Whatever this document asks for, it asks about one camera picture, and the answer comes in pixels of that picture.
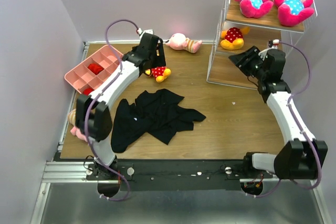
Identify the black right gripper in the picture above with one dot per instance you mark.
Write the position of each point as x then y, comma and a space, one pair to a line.
250, 64

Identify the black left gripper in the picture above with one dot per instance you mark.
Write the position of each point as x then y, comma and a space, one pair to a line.
159, 59

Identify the yellow plush red dotted dress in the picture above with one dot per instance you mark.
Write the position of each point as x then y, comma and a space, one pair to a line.
158, 73

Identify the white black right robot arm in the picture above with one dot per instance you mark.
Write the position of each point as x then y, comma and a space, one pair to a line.
303, 155

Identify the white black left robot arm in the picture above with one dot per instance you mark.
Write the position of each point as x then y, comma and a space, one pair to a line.
93, 117

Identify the black t-shirt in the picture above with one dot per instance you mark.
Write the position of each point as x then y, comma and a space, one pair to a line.
158, 114

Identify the red cloth ball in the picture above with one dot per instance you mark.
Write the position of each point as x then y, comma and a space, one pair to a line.
95, 68
87, 91

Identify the pink divided organizer box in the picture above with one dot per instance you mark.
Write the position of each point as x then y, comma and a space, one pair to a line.
91, 73

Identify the pink plush striped hat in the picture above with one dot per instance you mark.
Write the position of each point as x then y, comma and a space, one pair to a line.
75, 131

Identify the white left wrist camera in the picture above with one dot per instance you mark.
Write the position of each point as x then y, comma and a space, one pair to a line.
141, 32

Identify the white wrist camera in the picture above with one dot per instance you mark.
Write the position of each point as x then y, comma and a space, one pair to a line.
141, 32
272, 44

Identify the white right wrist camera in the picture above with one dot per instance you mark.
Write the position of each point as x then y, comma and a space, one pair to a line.
272, 44

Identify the white wire wooden shelf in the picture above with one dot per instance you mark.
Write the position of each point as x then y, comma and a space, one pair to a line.
253, 38

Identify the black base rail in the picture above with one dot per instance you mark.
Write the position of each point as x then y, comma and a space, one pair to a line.
178, 174

